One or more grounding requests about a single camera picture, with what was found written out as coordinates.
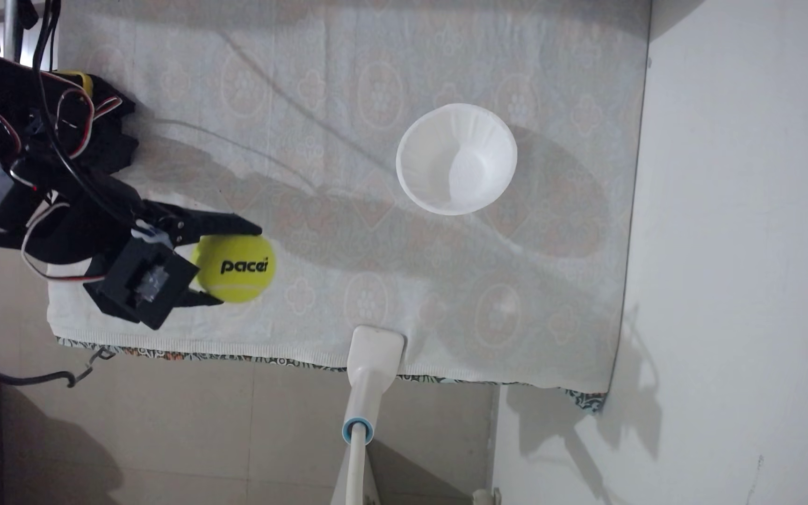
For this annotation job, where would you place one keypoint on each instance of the yellow tennis ball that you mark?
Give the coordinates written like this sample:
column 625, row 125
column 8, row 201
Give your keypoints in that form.
column 243, row 280

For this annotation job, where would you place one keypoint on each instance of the white paper bowl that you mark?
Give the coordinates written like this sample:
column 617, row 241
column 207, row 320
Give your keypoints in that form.
column 456, row 161

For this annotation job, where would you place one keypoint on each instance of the white patterned cloth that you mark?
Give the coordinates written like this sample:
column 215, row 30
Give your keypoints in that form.
column 376, row 280

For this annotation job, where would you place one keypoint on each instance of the white gooseneck clamp holder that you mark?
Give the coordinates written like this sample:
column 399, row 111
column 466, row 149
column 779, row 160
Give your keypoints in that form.
column 374, row 358

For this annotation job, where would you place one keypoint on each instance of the metal pole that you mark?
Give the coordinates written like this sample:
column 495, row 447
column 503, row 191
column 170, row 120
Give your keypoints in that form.
column 11, row 28

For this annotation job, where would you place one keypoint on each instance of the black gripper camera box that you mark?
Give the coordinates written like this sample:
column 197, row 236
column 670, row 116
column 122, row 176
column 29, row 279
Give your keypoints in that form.
column 137, row 284

